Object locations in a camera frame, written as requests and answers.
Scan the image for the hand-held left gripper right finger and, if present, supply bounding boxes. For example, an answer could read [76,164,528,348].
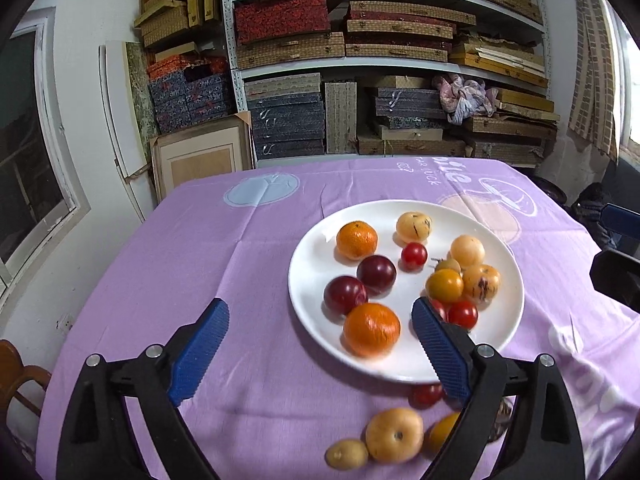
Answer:
[411,297,586,480]

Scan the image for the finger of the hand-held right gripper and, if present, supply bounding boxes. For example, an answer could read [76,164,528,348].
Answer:
[590,248,640,313]
[601,203,640,242]

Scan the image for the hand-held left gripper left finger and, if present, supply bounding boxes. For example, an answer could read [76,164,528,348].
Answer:
[56,298,231,480]

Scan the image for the large orange tomato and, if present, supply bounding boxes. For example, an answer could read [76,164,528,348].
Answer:
[425,269,465,305]

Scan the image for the orange mandarin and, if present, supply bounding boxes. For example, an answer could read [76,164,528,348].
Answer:
[343,302,402,359]
[335,220,379,261]

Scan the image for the pale yellow striped pepino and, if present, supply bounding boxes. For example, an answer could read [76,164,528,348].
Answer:
[461,264,501,305]

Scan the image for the dark red cherry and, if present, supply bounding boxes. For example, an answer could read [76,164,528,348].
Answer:
[356,254,398,295]

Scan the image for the pale cream round fruit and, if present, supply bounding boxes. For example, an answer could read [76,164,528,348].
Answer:
[450,234,486,268]

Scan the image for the large dark red plum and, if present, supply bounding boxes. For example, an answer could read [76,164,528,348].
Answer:
[323,275,369,317]

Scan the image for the small yellow potato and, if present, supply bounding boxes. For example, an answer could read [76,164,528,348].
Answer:
[396,211,433,246]

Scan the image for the white oval plate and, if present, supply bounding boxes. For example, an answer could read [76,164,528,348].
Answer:
[288,199,525,385]

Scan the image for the small yellow tomato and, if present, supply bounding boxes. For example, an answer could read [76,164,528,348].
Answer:
[425,410,463,456]

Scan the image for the purple printed tablecloth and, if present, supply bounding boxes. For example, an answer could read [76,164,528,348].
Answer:
[35,157,633,480]

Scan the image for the yellow orange persimmon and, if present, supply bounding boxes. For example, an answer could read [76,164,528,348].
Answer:
[364,407,425,463]

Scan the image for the beige checkered curtain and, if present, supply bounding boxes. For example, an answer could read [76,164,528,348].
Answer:
[567,0,621,161]

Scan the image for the pale yellow oval fruit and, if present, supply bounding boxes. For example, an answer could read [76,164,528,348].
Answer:
[325,438,370,471]

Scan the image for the brown wooden chair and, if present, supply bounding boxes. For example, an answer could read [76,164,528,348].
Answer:
[0,339,53,418]

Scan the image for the framed picture in cardboard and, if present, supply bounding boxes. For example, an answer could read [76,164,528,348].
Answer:
[149,112,256,201]

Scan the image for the plastic bag of cloth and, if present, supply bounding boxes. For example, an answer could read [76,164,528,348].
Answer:
[432,72,501,126]

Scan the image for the stack of yellow wooden frames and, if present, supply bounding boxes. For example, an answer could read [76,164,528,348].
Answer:
[447,35,561,121]

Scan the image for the stack of dark grey boxes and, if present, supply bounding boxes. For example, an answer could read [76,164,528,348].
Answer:
[245,91,327,160]

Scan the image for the dark boxes with ribbon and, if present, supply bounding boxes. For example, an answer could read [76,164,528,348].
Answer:
[372,87,451,131]

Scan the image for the white framed window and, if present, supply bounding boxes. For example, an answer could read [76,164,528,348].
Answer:
[0,10,91,301]

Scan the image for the stack of blue floral boxes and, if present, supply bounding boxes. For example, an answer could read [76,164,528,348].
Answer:
[147,57,236,133]

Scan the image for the upright woven straw boxes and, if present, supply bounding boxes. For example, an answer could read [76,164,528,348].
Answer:
[324,81,359,155]

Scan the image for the white leaning board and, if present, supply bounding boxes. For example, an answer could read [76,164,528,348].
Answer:
[99,40,151,223]

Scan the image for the green marbled panel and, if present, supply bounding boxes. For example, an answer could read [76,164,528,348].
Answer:
[125,42,161,136]

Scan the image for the grey metal shelving unit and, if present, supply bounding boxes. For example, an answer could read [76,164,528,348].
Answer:
[220,0,558,168]

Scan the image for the shelf of stacked boxes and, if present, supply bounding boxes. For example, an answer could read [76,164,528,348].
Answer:
[132,0,561,168]

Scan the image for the large red patterned box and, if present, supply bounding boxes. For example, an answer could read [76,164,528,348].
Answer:
[234,0,332,45]

